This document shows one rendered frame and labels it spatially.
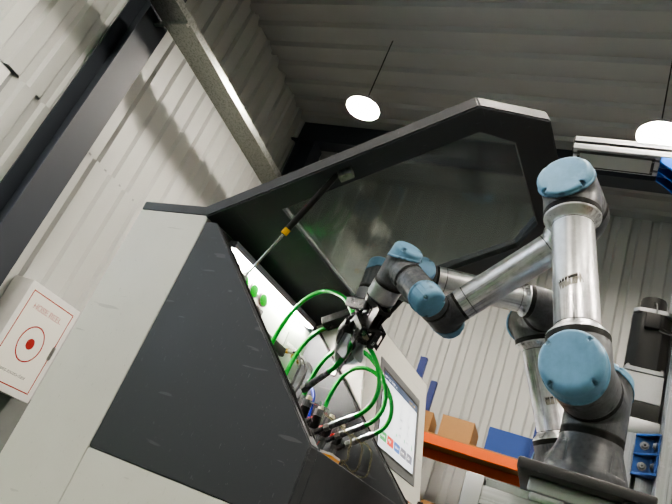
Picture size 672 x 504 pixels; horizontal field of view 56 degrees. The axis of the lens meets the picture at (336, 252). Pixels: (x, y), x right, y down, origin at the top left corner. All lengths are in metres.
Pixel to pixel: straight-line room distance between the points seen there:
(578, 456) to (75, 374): 1.25
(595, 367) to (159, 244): 1.23
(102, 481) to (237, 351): 0.42
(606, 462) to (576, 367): 0.19
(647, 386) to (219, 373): 0.97
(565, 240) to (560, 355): 0.26
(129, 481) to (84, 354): 0.43
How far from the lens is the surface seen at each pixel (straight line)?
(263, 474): 1.38
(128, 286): 1.87
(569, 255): 1.30
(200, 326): 1.63
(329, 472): 1.44
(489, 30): 7.41
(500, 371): 8.54
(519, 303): 1.82
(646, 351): 1.62
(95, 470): 1.65
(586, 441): 1.27
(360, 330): 1.52
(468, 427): 7.08
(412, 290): 1.41
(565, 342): 1.18
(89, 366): 1.81
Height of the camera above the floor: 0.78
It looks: 24 degrees up
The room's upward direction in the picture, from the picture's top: 22 degrees clockwise
